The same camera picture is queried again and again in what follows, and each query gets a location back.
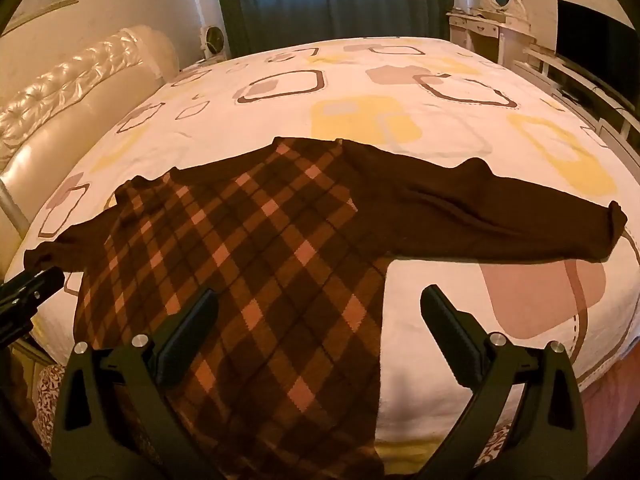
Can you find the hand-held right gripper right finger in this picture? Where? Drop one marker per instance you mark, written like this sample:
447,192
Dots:
450,331

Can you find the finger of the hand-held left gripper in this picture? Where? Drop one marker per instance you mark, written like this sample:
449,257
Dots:
30,290

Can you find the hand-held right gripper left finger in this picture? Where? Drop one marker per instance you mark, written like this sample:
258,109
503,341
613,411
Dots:
186,341

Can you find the brown argyle knit sweater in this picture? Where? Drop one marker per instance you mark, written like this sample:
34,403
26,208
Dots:
275,260

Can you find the person's patterned clothing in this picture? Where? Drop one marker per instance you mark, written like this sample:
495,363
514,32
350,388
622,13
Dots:
47,400

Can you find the cream tufted headboard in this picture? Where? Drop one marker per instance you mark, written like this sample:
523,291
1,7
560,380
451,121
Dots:
75,95

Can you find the white television stand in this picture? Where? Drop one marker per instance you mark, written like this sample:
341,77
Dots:
550,67

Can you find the white dressing table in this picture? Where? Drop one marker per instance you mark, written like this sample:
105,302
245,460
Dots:
475,35

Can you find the round white bedside device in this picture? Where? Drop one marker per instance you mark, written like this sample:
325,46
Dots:
215,41

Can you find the black flat television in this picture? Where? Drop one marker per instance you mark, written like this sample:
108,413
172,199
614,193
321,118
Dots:
590,35

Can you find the dark blue curtain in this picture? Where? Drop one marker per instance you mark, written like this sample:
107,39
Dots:
325,0

